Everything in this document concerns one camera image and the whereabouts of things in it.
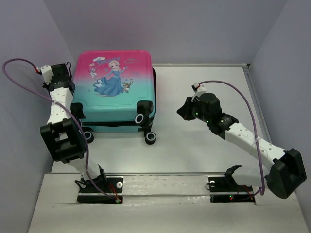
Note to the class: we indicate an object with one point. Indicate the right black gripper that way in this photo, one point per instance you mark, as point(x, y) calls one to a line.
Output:
point(184, 111)

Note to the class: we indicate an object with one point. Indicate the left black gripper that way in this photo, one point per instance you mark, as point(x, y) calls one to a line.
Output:
point(48, 85)

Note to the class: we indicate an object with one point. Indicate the pink teal kids suitcase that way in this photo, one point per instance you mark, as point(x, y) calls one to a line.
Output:
point(115, 92)

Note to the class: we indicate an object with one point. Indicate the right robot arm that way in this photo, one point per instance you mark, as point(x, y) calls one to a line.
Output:
point(281, 171)

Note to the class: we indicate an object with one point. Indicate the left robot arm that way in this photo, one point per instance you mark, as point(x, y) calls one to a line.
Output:
point(63, 134)

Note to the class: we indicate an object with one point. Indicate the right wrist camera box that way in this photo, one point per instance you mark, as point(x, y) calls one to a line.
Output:
point(198, 89)

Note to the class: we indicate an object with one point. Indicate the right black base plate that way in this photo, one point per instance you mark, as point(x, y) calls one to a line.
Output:
point(221, 192)

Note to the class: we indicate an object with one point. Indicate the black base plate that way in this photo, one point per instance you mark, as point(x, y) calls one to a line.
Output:
point(221, 192)
point(110, 193)

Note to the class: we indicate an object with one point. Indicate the aluminium table rail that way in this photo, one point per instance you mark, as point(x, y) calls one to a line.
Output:
point(165, 174)

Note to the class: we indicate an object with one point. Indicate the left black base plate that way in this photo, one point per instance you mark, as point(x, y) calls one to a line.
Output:
point(110, 193)

